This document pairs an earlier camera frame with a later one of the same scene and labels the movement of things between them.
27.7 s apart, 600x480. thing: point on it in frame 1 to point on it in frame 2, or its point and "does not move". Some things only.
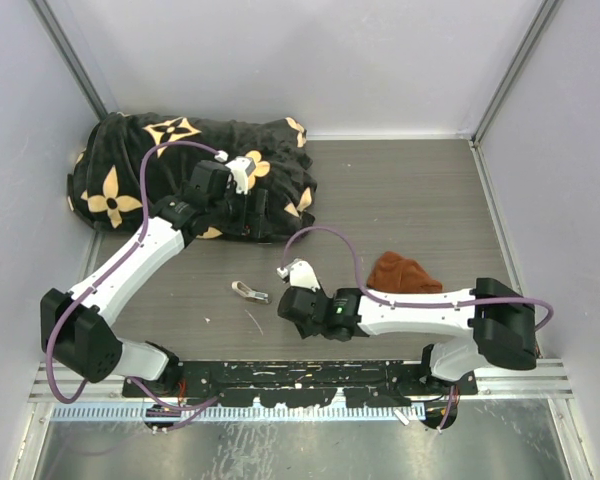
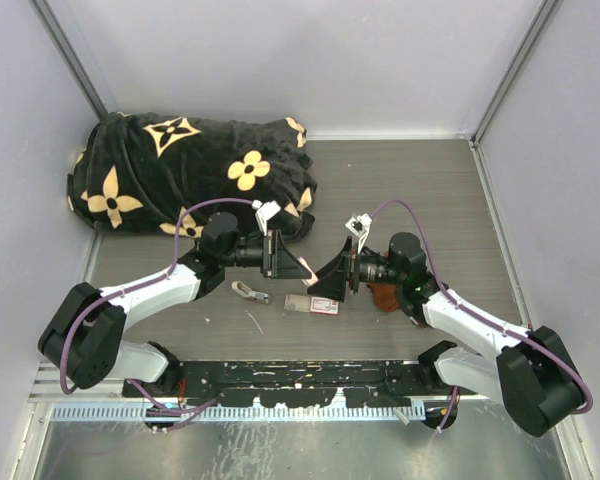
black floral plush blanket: [104, 182] does not move
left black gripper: [254, 224] to [278, 262]
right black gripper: [306, 331] to [346, 266]
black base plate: [293, 383] does not move
